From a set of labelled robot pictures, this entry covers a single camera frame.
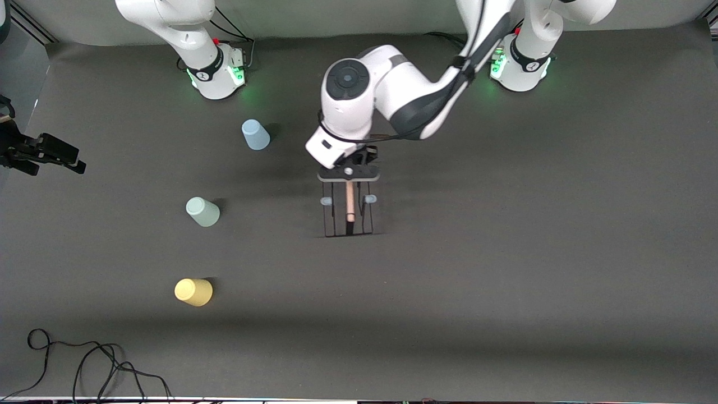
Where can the dark grey table mat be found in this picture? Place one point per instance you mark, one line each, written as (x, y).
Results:
(505, 252)

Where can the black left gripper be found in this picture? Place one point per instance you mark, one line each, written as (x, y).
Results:
(369, 154)

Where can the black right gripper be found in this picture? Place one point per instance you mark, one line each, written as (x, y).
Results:
(12, 147)

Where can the grey metal frame rail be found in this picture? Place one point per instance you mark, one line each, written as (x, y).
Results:
(33, 25)

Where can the yellow plastic cup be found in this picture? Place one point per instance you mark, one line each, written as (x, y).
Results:
(194, 292)

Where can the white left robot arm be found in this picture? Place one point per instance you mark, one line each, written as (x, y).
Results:
(392, 84)

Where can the light blue plastic cup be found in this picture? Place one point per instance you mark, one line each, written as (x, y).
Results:
(256, 135)

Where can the pale green plastic cup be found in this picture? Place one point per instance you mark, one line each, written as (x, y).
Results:
(203, 212)

